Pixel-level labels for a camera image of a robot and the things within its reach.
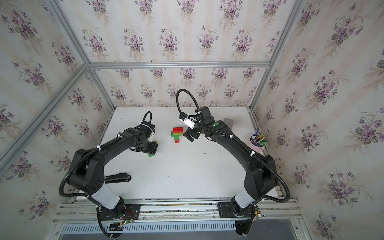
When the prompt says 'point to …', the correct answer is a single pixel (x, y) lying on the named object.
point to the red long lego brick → (178, 130)
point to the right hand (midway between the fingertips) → (191, 125)
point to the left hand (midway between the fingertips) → (151, 150)
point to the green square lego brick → (150, 155)
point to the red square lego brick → (176, 141)
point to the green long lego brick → (176, 137)
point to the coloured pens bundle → (258, 139)
